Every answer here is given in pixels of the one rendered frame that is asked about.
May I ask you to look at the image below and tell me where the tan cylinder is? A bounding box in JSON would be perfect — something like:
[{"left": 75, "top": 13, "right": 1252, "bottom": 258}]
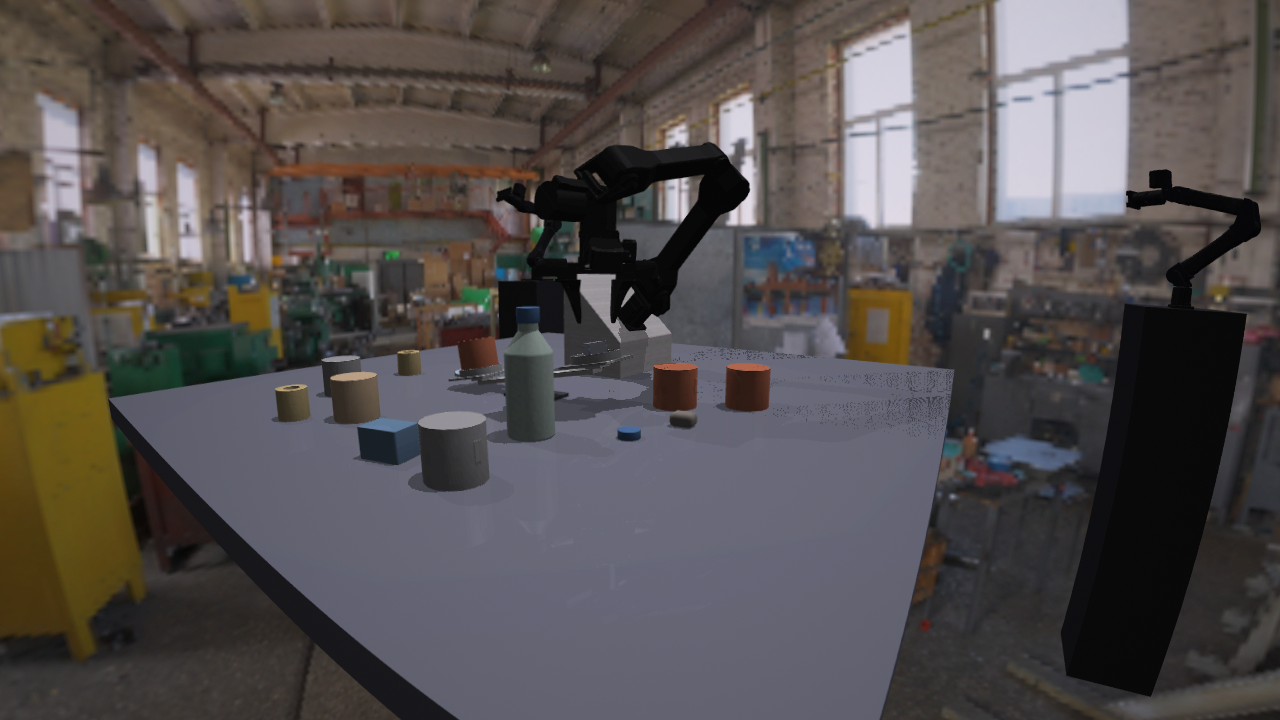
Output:
[
  {"left": 397, "top": 350, "right": 421, "bottom": 375},
  {"left": 330, "top": 372, "right": 380, "bottom": 424},
  {"left": 275, "top": 384, "right": 310, "bottom": 421}
]

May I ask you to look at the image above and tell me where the blue block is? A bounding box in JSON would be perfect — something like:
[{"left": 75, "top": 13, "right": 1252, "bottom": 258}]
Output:
[{"left": 357, "top": 418, "right": 421, "bottom": 465}]

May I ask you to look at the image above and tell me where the reddish-brown cylinder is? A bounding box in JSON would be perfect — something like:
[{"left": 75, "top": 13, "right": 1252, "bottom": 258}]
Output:
[
  {"left": 653, "top": 363, "right": 698, "bottom": 411},
  {"left": 724, "top": 363, "right": 771, "bottom": 411},
  {"left": 457, "top": 336, "right": 499, "bottom": 372}
]

